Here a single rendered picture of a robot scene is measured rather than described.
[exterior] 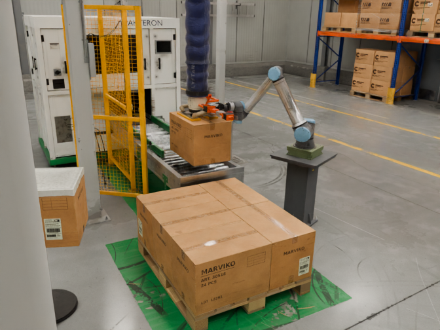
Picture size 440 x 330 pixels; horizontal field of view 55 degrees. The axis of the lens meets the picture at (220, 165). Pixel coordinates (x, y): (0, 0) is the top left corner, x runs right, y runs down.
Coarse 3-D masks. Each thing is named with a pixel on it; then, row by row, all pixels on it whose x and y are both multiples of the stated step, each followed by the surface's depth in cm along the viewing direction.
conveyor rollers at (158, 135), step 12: (156, 132) 557; (168, 132) 564; (156, 144) 512; (168, 144) 510; (168, 156) 465; (180, 156) 471; (180, 168) 434; (192, 168) 432; (204, 168) 437; (216, 168) 435
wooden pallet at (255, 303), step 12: (144, 252) 373; (156, 264) 342; (156, 276) 347; (168, 288) 330; (276, 288) 313; (288, 288) 319; (300, 288) 327; (180, 300) 317; (252, 300) 304; (264, 300) 310; (192, 312) 286; (216, 312) 291; (252, 312) 308; (192, 324) 289; (204, 324) 289
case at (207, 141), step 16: (176, 112) 435; (176, 128) 424; (192, 128) 389; (208, 128) 394; (224, 128) 402; (176, 144) 431; (192, 144) 394; (208, 144) 400; (224, 144) 408; (192, 160) 399; (208, 160) 405; (224, 160) 414
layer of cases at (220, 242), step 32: (160, 192) 374; (192, 192) 376; (224, 192) 377; (256, 192) 378; (160, 224) 319; (192, 224) 320; (224, 224) 322; (256, 224) 322; (288, 224) 323; (160, 256) 330; (192, 256) 278; (224, 256) 279; (256, 256) 293; (288, 256) 308; (192, 288) 279; (224, 288) 288; (256, 288) 303
